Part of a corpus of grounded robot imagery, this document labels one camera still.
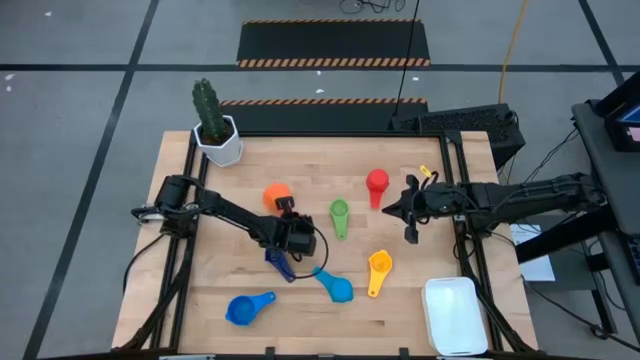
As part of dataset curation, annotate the green cactus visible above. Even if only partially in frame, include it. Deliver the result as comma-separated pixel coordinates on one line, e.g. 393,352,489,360
191,77,227,144

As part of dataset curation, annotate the black table frame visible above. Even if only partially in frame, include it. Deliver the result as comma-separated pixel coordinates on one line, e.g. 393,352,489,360
117,130,539,360

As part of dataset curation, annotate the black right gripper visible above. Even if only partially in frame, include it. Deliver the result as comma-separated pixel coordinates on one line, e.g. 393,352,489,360
382,173,468,245

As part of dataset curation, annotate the teal measuring cup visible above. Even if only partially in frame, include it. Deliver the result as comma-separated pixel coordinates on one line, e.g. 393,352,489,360
311,266,355,304

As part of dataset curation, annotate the narrow hazard-striped black floor mat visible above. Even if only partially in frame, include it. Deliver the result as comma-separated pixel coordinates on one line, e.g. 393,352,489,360
219,97,430,134

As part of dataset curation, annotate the black side desk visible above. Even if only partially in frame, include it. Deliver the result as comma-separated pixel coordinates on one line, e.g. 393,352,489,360
514,102,640,336

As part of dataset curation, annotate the red measuring cup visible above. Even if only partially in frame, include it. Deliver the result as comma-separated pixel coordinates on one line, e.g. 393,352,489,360
365,168,391,210

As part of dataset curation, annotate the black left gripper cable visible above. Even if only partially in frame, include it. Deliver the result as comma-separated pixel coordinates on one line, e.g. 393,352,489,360
293,222,331,280

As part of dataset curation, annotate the navy measuring cup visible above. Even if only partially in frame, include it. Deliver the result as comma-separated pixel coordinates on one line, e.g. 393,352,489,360
264,247,297,284

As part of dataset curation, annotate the black computer tower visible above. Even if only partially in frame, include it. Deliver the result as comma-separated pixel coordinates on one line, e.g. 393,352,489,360
388,103,527,170

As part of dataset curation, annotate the white paper sheet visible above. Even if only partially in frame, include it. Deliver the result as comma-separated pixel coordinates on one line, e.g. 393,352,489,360
509,223,557,283

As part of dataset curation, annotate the yellow hanging cable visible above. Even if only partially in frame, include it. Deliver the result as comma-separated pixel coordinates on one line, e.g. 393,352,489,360
497,0,530,105

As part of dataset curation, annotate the black monitor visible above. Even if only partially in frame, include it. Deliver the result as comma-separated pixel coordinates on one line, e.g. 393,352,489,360
594,69,640,154

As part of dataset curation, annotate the yellow measuring cup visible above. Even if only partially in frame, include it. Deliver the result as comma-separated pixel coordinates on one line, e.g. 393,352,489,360
367,249,394,299

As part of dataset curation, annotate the blue measuring cup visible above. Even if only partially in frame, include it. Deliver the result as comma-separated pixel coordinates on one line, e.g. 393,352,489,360
224,291,277,327

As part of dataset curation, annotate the green measuring cup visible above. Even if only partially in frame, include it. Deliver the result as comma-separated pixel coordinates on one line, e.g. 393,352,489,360
329,197,351,242

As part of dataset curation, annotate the orange measuring cup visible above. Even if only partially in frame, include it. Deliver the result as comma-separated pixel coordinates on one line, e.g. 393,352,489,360
262,182,295,217

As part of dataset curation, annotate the white plastic basket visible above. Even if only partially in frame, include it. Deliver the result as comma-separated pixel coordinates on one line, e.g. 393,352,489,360
420,276,490,357

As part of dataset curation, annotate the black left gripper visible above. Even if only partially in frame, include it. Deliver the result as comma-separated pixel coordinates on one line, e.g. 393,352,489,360
269,195,319,264

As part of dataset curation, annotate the black hanging cable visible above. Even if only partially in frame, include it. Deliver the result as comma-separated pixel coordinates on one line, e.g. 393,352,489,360
392,0,422,119

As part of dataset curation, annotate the large hazard-striped black floor mat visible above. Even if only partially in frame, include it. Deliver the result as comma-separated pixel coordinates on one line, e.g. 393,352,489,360
235,18,432,69

